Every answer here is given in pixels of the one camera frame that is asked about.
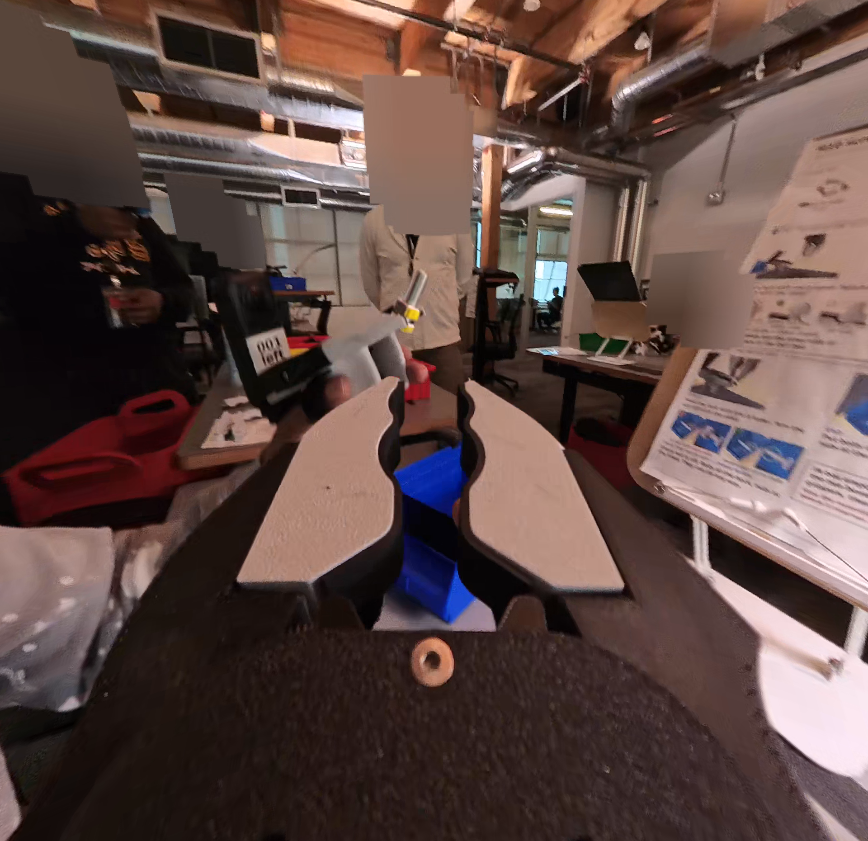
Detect red tote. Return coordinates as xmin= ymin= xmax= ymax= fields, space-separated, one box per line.
xmin=3 ymin=390 xmax=204 ymax=526

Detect red bag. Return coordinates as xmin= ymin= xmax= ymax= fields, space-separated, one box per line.
xmin=568 ymin=417 xmax=636 ymax=491

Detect person's left hand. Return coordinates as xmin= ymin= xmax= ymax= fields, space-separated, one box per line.
xmin=261 ymin=373 xmax=354 ymax=465

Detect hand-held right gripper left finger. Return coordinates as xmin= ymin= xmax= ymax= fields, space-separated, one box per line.
xmin=236 ymin=377 xmax=406 ymax=611

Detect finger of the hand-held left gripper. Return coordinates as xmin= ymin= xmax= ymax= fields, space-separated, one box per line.
xmin=372 ymin=332 xmax=412 ymax=389
xmin=322 ymin=314 xmax=408 ymax=393

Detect white paper packets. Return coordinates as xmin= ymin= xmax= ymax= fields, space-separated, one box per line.
xmin=202 ymin=397 xmax=274 ymax=449

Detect silver air duct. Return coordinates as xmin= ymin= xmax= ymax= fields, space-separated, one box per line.
xmin=610 ymin=37 xmax=713 ymax=137

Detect steel hex bolt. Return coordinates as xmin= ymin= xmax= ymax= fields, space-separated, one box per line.
xmin=395 ymin=269 xmax=429 ymax=335

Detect black flag panel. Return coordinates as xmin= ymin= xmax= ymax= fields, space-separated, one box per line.
xmin=578 ymin=261 xmax=642 ymax=304

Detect white air vent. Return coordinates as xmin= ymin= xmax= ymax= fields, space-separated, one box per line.
xmin=152 ymin=7 xmax=265 ymax=82

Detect black office chair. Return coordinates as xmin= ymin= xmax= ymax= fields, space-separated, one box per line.
xmin=472 ymin=269 xmax=524 ymax=396

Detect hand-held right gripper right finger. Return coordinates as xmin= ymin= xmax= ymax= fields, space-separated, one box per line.
xmin=458 ymin=380 xmax=626 ymax=598

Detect wooden board stand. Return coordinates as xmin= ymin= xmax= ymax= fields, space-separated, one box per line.
xmin=589 ymin=300 xmax=650 ymax=365

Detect printed instruction sheet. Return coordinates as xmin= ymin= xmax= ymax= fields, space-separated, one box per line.
xmin=641 ymin=125 xmax=868 ymax=564

